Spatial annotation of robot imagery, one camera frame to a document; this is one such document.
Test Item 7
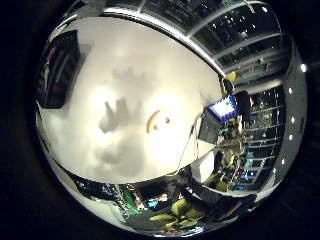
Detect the black plastic basket container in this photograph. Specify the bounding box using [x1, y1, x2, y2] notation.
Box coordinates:
[35, 29, 81, 109]

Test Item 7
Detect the open black laptop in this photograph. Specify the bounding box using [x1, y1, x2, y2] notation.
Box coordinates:
[198, 94, 239, 144]

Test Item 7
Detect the yellow chair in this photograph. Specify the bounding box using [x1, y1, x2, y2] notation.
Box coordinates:
[149, 198, 208, 228]

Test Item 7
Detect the thin white cable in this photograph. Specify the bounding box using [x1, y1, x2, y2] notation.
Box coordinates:
[173, 114, 204, 176]

